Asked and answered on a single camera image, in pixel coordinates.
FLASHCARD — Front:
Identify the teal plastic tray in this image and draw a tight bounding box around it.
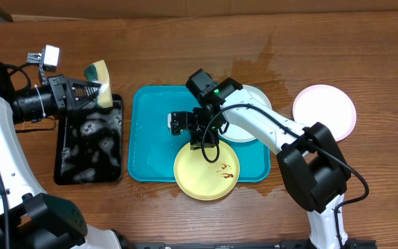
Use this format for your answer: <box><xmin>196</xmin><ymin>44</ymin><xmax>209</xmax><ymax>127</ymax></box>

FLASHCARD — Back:
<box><xmin>127</xmin><ymin>86</ymin><xmax>271</xmax><ymax>183</ymax></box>

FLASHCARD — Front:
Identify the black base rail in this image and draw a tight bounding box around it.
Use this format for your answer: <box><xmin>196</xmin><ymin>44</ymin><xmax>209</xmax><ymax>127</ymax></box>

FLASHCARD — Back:
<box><xmin>112</xmin><ymin>230</ymin><xmax>378</xmax><ymax>249</ymax></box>

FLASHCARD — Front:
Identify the green yellow sponge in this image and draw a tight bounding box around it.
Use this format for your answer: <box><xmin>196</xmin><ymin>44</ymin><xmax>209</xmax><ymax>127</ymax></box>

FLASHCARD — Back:
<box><xmin>84</xmin><ymin>60</ymin><xmax>113</xmax><ymax>109</ymax></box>

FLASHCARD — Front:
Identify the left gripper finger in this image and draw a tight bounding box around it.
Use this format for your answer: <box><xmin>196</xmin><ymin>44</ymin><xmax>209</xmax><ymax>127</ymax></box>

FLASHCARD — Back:
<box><xmin>66</xmin><ymin>77</ymin><xmax>102</xmax><ymax>90</ymax></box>
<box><xmin>70</xmin><ymin>90</ymin><xmax>98</xmax><ymax>110</ymax></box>

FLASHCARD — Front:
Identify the black plastic tray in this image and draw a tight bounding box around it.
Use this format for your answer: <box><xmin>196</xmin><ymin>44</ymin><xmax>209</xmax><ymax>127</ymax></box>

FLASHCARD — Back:
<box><xmin>54</xmin><ymin>94</ymin><xmax>124</xmax><ymax>185</ymax></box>

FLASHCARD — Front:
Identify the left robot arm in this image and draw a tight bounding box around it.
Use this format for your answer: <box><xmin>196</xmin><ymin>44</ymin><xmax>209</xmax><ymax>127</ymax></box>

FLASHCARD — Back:
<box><xmin>0</xmin><ymin>61</ymin><xmax>131</xmax><ymax>248</ymax></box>

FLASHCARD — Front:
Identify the yellow-green plate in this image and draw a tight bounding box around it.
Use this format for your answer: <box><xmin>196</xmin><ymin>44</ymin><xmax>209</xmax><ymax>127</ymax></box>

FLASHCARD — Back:
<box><xmin>173</xmin><ymin>141</ymin><xmax>240</xmax><ymax>201</ymax></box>

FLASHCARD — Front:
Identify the white plate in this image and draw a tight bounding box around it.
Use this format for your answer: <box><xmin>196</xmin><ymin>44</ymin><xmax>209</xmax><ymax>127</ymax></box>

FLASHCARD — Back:
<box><xmin>292</xmin><ymin>84</ymin><xmax>357</xmax><ymax>141</ymax></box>
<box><xmin>219</xmin><ymin>85</ymin><xmax>272</xmax><ymax>142</ymax></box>

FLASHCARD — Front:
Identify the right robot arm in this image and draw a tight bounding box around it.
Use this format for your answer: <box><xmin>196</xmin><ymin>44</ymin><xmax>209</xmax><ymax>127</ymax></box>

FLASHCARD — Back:
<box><xmin>167</xmin><ymin>69</ymin><xmax>351</xmax><ymax>248</ymax></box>

